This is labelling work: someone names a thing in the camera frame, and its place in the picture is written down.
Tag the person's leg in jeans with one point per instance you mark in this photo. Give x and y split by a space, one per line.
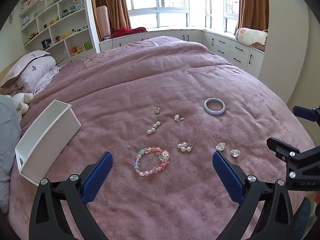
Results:
302 215

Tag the folded lilac quilt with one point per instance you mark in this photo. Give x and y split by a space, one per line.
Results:
40 75

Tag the pink plush bed blanket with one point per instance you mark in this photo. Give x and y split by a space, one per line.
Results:
155 80

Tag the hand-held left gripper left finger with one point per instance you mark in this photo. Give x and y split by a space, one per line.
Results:
97 177

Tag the pearl cluster earring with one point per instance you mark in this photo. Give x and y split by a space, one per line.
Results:
183 148

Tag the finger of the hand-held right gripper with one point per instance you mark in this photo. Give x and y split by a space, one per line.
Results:
301 112
282 147

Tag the white bookshelf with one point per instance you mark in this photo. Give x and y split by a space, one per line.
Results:
61 12

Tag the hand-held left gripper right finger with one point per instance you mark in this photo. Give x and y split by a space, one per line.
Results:
227 177

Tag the lilac pillow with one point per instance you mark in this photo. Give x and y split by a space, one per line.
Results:
22 66

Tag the red cloth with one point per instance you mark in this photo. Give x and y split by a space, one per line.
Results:
127 32

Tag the bay window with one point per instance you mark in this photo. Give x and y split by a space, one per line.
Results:
160 2

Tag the white plush pillow on cabinet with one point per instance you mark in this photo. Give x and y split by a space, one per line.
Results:
251 36

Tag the small gold earring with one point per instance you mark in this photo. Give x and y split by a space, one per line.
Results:
157 110

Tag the white plush toy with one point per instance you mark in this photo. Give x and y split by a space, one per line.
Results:
21 100

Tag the silver starburst brooch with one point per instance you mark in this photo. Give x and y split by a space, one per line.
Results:
177 117

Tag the lavender bangle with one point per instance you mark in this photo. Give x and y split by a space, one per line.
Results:
214 113

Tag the grey cloth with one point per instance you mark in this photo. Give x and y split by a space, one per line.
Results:
7 140

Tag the pink air purifier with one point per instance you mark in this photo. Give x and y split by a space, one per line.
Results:
103 21

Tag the pearl strand earring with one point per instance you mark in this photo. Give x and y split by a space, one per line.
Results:
151 130

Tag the white window seat cabinet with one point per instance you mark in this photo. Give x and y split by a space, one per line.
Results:
225 45

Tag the white rectangular storage box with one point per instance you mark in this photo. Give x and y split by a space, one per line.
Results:
47 130

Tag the green box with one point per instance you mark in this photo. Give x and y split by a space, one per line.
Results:
88 45

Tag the rows of small plush toys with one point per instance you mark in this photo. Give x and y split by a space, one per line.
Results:
50 7

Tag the toy fruits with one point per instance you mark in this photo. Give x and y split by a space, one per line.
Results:
77 49

